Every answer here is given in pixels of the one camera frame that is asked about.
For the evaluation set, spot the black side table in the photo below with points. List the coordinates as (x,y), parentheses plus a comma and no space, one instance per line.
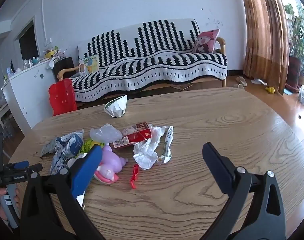
(64,63)

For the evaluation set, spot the clear glass jars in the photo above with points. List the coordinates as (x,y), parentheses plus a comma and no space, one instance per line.
(29,63)

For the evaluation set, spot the potted plant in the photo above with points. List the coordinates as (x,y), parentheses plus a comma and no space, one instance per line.
(299,37)

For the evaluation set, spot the black white striped blanket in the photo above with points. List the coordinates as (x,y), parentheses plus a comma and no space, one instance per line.
(147,67)

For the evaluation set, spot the white tube wrapper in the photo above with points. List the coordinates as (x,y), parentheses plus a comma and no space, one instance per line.
(169,136)

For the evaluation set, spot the blue white bag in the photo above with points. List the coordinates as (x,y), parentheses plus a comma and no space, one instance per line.
(67,145)

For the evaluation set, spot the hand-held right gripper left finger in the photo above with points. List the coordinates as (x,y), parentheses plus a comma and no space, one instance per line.
(87,172)

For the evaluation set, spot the pink printed cushion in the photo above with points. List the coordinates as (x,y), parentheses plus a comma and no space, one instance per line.
(206,41)

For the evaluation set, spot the clear plastic bag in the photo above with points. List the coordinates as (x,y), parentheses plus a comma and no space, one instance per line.
(104,132)

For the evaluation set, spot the pink white plastic toy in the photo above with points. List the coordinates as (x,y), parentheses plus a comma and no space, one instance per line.
(107,176)

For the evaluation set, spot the wooden frame sofa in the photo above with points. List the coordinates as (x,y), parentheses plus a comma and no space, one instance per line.
(66,71)

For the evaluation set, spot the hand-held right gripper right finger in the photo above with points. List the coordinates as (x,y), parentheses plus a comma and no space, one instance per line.
(216,170)

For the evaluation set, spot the yellow toy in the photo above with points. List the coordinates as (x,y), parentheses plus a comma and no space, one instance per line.
(270,89)

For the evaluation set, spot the white green crumpled wrapper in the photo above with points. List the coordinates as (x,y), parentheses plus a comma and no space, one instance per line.
(115,106)

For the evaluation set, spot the white plastic bag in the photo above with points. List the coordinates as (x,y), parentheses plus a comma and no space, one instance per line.
(303,95)

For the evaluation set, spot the red cigarette box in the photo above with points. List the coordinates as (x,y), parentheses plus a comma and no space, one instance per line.
(134,137)

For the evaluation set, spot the white shelf rack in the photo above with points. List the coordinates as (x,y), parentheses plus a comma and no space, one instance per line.
(0,115)

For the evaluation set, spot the brown curtain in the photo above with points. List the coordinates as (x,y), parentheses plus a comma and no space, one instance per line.
(261,30)

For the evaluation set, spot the white crumpled tissue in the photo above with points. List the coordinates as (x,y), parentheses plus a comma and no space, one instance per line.
(147,152)

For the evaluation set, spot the colourful picture book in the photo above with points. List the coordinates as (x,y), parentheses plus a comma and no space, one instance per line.
(89,65)

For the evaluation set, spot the red plastic chair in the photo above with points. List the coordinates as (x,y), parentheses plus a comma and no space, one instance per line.
(63,97)

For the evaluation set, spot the small white paper scrap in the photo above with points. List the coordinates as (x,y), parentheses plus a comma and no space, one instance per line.
(80,200)

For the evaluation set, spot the blue flat item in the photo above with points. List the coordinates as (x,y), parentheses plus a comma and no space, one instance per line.
(288,92)

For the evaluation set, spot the flat cardboard piece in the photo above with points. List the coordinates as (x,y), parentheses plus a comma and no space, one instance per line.
(180,86)

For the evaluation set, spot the green yellow wrapper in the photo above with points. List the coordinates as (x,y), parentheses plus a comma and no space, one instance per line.
(88,146)

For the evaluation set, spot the beige slipper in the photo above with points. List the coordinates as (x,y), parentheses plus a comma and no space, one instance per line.
(241,80)
(241,86)

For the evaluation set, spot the white cabinet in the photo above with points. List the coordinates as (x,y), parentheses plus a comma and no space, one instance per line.
(29,92)

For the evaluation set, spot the purple plastic toy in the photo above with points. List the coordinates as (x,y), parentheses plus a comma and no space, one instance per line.
(112,160)

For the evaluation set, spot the yellow bowl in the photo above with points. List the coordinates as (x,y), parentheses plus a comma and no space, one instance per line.
(50,53)

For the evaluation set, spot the red foil strip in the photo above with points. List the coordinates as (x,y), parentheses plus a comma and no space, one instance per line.
(135,172)

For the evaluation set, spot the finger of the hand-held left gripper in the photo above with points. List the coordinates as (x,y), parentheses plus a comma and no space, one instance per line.
(19,165)
(35,168)

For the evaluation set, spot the dark doorway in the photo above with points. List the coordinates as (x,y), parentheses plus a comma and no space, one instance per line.
(29,42)

